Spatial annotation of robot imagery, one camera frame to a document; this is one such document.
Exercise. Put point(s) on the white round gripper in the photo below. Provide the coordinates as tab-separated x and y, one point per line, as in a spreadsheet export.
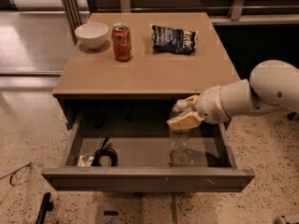
209	105

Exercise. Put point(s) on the clear plastic water bottle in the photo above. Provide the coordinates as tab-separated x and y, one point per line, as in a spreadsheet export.
179	139

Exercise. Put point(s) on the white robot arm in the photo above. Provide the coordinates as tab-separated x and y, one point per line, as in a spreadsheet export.
272	85

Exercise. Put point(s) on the grey cabinet with counter top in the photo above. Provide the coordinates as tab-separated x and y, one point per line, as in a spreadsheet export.
97	74

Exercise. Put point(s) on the open grey top drawer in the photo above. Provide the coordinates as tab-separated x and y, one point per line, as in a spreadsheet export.
139	161

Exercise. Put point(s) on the dark blue chip bag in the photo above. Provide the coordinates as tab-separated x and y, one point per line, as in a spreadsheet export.
176	41

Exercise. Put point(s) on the orange soda can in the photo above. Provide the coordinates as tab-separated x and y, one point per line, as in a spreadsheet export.
121	39

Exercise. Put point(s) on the small white packet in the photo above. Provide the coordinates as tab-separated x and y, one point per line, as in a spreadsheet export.
85	160

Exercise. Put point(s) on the white ceramic bowl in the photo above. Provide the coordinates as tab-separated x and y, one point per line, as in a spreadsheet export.
92	35

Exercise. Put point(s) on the thin metal rod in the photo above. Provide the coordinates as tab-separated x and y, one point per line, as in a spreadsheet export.
12	174

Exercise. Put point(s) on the black handle on floor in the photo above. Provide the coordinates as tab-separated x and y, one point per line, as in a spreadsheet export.
45	207

